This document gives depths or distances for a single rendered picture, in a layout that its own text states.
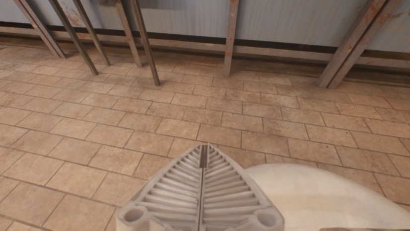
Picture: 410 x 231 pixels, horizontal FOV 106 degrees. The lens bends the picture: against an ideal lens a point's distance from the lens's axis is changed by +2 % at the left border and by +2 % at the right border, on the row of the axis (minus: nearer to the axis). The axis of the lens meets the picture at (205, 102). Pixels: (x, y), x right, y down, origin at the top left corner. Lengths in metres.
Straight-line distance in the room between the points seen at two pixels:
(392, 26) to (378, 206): 1.12
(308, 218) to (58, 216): 0.89
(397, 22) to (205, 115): 1.22
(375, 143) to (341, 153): 0.23
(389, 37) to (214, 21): 1.06
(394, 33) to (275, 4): 0.72
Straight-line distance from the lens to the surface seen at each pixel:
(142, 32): 1.08
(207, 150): 0.17
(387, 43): 1.51
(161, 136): 0.94
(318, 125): 1.16
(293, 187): 0.47
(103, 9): 1.55
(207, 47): 1.27
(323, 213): 0.54
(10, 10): 2.28
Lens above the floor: 0.76
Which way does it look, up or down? 45 degrees down
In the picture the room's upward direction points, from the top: straight up
